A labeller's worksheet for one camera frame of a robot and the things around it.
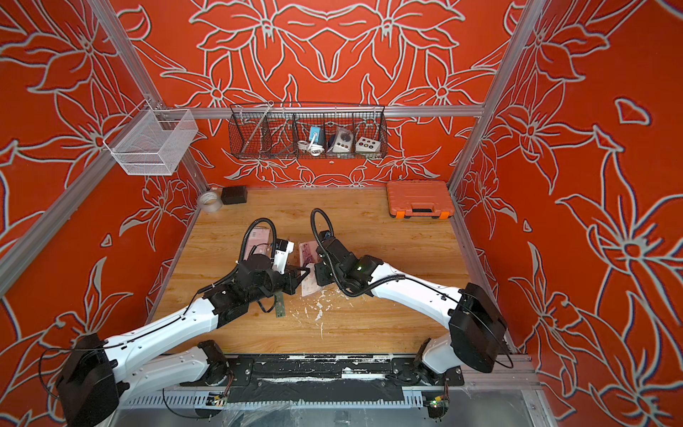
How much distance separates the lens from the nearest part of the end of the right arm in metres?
0.56

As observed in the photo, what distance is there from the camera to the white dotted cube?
3.09 ft

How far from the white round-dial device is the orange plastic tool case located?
12.5 inches

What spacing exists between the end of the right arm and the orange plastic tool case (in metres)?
0.52

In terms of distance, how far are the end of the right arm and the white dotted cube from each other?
455 mm

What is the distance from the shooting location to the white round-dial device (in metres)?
0.92

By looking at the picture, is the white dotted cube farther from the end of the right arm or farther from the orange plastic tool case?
the end of the right arm

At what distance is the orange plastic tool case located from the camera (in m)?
1.09

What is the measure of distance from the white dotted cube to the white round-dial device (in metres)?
0.03

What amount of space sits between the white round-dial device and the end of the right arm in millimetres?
423
